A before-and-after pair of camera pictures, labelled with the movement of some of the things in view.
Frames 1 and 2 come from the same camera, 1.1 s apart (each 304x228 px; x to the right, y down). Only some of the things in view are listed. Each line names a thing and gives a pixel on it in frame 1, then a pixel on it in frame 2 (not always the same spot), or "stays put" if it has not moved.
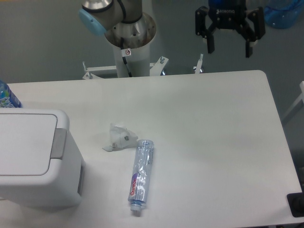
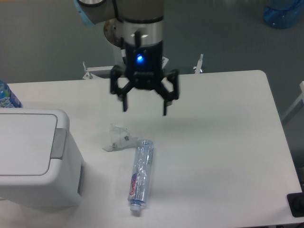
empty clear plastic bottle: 140,174 stays put
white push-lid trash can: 40,165 stays put
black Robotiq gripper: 230,14 -> 144,68
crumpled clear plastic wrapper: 120,137 stays put
